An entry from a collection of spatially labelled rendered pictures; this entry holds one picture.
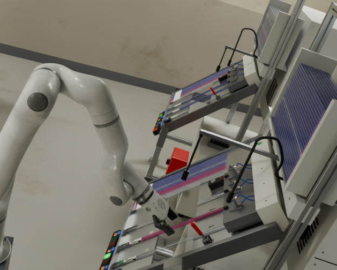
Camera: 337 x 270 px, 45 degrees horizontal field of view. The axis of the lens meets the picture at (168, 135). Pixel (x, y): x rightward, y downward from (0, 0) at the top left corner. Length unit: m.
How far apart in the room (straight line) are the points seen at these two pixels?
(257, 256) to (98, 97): 1.37
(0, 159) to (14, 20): 3.85
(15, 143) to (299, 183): 0.91
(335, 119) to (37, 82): 0.87
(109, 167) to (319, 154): 0.67
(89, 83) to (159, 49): 3.89
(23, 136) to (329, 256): 1.10
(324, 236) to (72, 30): 4.14
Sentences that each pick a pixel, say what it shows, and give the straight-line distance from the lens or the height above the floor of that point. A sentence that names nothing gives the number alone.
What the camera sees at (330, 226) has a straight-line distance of 1.49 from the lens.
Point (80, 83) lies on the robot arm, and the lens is 1.30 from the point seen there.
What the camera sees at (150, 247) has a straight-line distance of 1.75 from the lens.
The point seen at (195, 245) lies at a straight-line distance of 1.59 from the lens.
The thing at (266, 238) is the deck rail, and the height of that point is 1.18.
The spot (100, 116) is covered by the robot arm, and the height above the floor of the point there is 1.41.
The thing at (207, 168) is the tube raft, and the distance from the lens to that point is 2.00.
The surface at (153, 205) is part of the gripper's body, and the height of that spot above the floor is 1.11.
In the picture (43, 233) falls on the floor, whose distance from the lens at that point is 2.89.
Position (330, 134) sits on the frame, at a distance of 1.28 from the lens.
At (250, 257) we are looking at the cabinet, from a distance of 2.29.
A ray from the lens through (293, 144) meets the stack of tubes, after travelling 1.46.
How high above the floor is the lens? 2.02
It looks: 27 degrees down
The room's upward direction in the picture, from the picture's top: 20 degrees clockwise
